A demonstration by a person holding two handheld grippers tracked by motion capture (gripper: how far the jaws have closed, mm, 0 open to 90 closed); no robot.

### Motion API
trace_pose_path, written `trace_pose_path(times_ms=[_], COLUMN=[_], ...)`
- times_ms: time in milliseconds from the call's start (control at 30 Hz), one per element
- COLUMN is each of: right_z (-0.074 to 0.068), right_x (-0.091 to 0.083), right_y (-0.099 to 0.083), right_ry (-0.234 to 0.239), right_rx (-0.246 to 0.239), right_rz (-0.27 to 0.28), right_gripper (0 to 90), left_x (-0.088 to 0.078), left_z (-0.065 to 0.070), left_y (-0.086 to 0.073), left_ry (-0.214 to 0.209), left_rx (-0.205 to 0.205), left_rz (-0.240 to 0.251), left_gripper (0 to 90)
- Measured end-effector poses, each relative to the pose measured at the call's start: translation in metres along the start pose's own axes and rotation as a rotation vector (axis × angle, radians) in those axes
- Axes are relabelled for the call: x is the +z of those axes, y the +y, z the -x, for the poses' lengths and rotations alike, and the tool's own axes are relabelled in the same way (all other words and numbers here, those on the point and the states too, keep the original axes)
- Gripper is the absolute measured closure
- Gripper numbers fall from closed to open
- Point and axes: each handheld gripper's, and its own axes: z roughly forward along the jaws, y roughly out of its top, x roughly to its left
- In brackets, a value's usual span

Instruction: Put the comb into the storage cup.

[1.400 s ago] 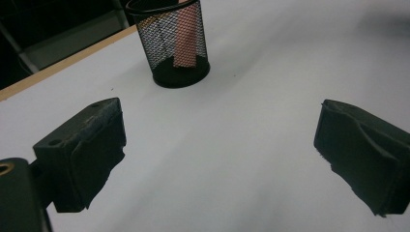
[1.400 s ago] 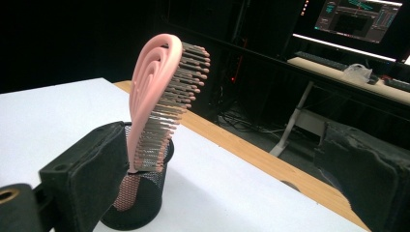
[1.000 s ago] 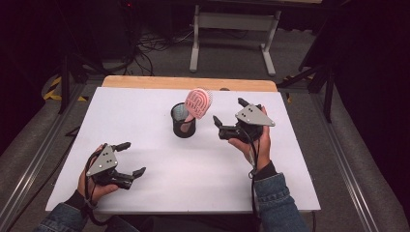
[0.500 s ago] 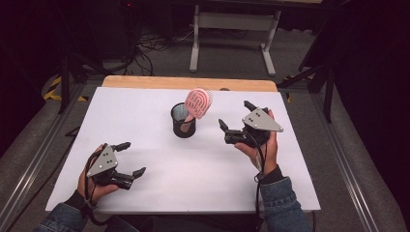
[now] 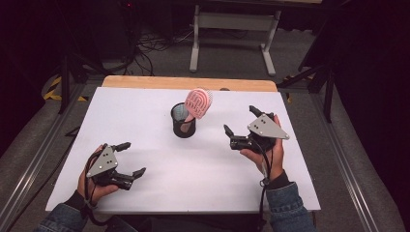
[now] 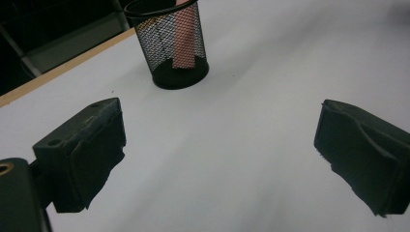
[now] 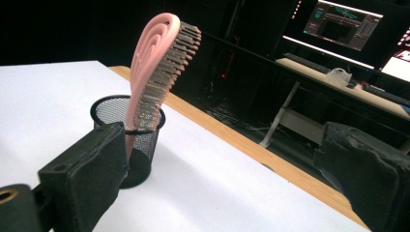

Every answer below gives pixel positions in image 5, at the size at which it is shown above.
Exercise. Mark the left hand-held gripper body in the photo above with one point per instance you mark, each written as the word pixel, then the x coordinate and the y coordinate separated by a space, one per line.
pixel 103 162

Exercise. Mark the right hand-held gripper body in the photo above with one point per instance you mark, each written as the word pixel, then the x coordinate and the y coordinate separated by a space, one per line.
pixel 266 129

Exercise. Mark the pink hairbrush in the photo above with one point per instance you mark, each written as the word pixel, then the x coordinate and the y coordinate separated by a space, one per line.
pixel 198 103

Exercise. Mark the black mesh pen holder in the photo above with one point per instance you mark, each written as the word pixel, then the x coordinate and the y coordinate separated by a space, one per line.
pixel 183 130

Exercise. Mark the person's left hand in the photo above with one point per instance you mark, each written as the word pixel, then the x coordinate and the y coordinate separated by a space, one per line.
pixel 96 191

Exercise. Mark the person's right hand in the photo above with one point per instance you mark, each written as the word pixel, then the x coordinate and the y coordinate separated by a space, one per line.
pixel 274 161

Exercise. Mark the white board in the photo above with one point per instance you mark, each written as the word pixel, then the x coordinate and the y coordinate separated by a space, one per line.
pixel 135 116

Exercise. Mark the person's dark clothing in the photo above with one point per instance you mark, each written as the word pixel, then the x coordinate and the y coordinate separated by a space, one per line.
pixel 193 223

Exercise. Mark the wooden table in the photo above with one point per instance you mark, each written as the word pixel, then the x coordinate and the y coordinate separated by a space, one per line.
pixel 161 83

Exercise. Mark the black tripod stand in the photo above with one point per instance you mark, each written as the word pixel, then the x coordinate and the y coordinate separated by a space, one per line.
pixel 66 80
pixel 322 77

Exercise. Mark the yellow black hazard tape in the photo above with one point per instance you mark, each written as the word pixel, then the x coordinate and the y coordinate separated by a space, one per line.
pixel 53 90

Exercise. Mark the aluminium rail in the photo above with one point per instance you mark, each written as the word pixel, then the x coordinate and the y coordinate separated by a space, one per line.
pixel 345 161
pixel 35 158

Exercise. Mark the white metal stand frame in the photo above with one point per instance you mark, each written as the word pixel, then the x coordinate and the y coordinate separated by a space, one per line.
pixel 237 22

